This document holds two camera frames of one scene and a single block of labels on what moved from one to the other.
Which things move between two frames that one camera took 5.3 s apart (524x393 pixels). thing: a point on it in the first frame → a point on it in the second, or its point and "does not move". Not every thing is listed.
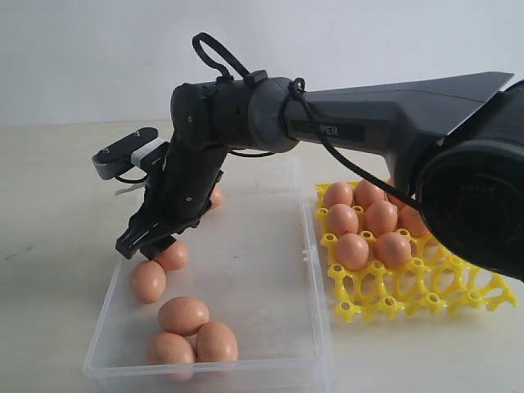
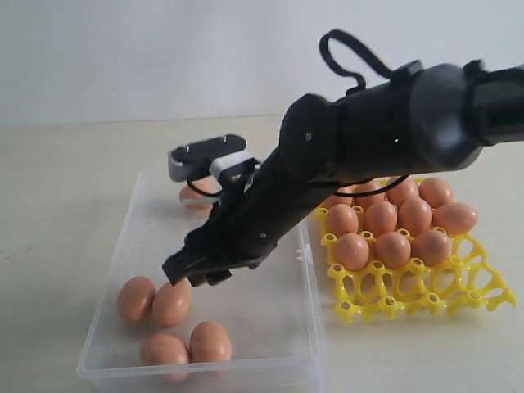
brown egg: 411,219 does not move
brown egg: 182,315 → 172,304
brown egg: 342,219 does not move
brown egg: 352,251 does not move
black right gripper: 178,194 → 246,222
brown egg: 336,193 does not move
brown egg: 147,281 → 136,297
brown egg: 393,250 does not move
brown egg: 381,218 does not move
